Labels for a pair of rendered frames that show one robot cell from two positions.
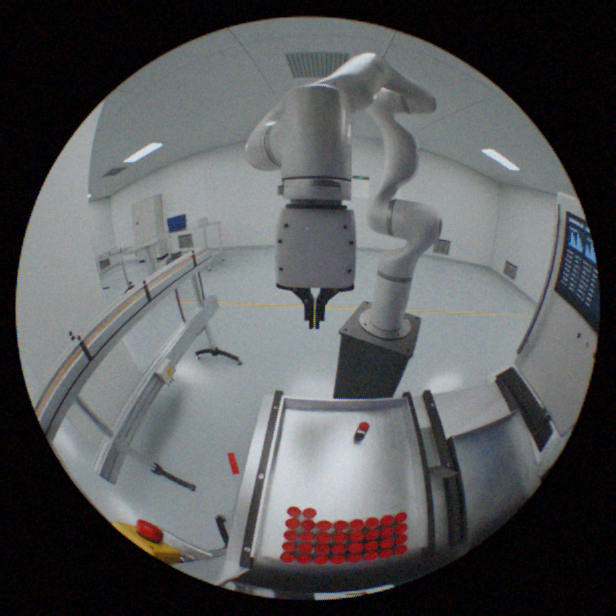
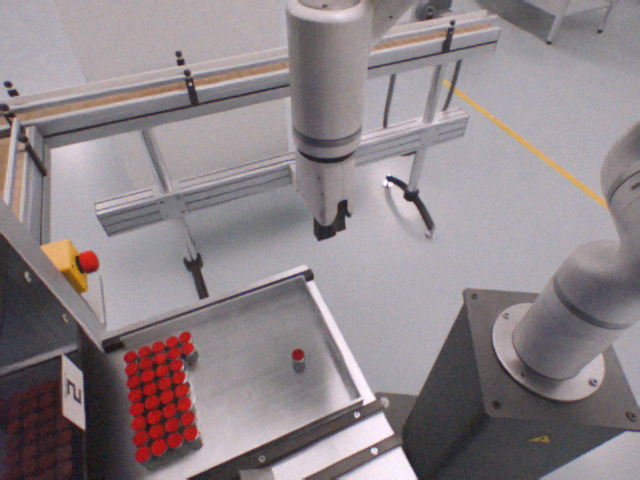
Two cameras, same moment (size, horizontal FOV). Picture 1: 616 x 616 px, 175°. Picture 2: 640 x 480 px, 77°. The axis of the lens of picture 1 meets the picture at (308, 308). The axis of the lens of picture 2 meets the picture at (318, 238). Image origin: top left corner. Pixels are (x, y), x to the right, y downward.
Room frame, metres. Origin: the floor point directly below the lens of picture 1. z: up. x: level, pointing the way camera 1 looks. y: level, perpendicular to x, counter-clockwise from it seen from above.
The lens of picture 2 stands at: (0.06, -0.38, 1.55)
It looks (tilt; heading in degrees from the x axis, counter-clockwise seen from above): 48 degrees down; 62
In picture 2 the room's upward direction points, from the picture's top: straight up
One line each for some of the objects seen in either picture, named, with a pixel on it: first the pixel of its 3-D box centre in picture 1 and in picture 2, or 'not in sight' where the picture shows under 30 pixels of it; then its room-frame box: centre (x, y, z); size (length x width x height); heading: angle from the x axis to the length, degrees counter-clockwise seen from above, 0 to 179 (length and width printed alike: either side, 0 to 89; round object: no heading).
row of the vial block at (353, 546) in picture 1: (344, 546); (155, 400); (-0.06, -0.05, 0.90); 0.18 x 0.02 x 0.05; 85
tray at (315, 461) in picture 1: (347, 480); (237, 370); (0.07, -0.06, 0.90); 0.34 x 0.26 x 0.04; 175
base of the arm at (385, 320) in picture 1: (390, 300); (567, 324); (0.58, -0.27, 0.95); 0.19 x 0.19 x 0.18
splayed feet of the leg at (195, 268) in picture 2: (160, 471); (195, 268); (0.09, 0.89, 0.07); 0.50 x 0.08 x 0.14; 86
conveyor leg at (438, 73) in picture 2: (204, 317); (423, 138); (1.24, 0.80, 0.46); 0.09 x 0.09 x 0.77; 86
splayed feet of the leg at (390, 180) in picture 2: (216, 354); (409, 199); (1.24, 0.80, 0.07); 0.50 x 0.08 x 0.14; 86
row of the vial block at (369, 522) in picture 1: (346, 524); (184, 389); (-0.02, -0.06, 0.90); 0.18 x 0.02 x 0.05; 85
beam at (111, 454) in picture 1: (160, 368); (303, 164); (0.64, 0.85, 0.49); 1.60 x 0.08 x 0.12; 176
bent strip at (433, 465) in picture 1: (437, 449); (292, 465); (0.09, -0.24, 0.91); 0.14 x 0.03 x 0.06; 175
